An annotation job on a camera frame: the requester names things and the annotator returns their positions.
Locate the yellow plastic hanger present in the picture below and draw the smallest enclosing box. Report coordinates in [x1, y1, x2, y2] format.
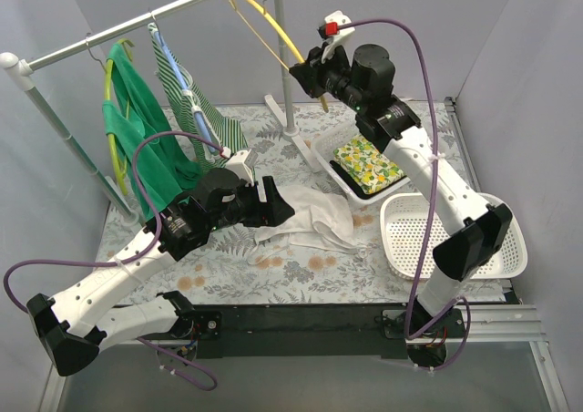
[225, 0, 330, 112]

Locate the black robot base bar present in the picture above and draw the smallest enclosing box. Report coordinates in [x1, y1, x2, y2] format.
[181, 300, 456, 361]

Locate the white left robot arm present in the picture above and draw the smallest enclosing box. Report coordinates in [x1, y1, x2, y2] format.
[26, 169, 295, 376]

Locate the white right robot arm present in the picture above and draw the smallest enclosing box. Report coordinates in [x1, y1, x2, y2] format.
[290, 44, 513, 337]

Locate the light blue plastic hanger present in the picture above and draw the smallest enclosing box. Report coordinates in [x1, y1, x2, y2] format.
[149, 11, 220, 161]

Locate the lime green plastic hanger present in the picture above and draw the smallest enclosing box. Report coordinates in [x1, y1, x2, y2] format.
[86, 36, 129, 196]

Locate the floral fern patterned tablecloth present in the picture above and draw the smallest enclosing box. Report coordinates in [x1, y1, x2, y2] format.
[93, 100, 516, 304]

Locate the white rectangular plastic basket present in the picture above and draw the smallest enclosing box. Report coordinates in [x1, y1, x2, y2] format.
[311, 121, 410, 208]

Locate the lemon print folded cloth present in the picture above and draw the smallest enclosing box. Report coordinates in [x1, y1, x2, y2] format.
[333, 134, 405, 194]

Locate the white oval perforated basket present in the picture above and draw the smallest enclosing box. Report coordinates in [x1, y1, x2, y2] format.
[380, 193, 527, 281]

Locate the white metal clothes rack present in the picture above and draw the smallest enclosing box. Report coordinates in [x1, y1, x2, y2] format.
[1, 0, 322, 227]

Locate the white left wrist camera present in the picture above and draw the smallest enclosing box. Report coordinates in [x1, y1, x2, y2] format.
[224, 149, 258, 184]

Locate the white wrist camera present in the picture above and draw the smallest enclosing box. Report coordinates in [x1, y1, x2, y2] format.
[319, 10, 355, 63]
[224, 149, 258, 184]

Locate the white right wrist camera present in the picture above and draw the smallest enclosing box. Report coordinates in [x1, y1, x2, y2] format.
[319, 10, 355, 63]

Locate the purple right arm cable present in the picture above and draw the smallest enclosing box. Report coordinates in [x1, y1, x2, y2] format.
[336, 17, 470, 370]

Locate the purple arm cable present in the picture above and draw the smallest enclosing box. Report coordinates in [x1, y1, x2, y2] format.
[3, 130, 233, 391]
[336, 17, 470, 370]

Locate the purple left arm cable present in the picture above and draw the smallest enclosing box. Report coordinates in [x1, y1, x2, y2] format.
[3, 130, 233, 391]

